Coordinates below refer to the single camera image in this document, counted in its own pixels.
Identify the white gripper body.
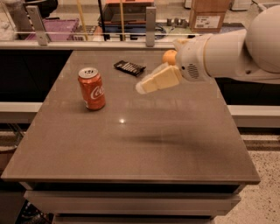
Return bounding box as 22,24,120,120
174,34,212,81

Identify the red coke can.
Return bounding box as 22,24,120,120
78,67,106,110

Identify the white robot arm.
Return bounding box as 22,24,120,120
136,5,280,94

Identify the orange fruit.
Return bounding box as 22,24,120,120
162,50,177,66

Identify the black snack bar packet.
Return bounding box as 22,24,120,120
114,60,145,77

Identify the cardboard box with label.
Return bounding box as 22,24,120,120
189,0,230,32

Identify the yellow broom stick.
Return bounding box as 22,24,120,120
76,0,88,41

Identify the purple plastic crate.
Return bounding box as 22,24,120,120
24,18,80,42

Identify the middle metal railing post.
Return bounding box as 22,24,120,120
146,6,156,47

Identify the metal railing post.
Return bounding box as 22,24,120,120
26,5,49,46
146,6,156,47

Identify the left metal railing post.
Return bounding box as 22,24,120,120
26,5,49,46

